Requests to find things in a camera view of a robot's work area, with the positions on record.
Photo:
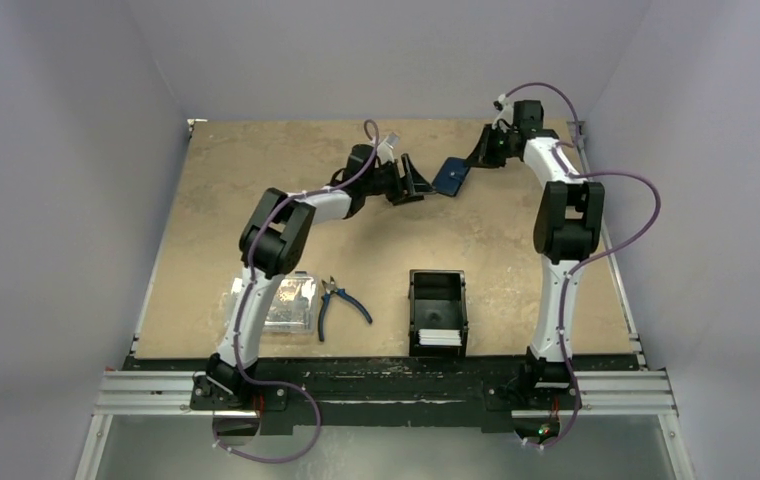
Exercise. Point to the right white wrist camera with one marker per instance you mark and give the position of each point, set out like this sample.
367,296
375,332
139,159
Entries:
505,113

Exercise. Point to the black plastic card box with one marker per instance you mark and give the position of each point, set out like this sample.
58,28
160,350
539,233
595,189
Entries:
437,300

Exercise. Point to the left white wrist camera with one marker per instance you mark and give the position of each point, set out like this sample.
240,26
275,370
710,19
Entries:
390,142

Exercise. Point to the black aluminium mounting rail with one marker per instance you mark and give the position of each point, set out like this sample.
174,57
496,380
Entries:
477,392

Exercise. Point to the white card stack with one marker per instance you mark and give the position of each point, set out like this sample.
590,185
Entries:
440,338

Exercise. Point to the clear plastic parts box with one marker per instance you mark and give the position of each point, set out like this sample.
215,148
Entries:
293,306

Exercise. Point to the blue leather card holder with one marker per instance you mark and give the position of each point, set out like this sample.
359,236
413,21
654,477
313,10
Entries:
451,176

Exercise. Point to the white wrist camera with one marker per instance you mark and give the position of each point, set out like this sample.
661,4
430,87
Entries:
505,113
390,142

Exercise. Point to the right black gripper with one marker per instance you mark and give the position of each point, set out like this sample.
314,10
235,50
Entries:
483,149

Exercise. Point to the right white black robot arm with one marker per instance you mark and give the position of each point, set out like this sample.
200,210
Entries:
566,233

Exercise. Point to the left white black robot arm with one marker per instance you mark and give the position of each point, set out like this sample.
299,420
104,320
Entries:
271,246

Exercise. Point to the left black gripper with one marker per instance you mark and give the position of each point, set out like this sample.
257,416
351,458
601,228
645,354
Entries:
414,182

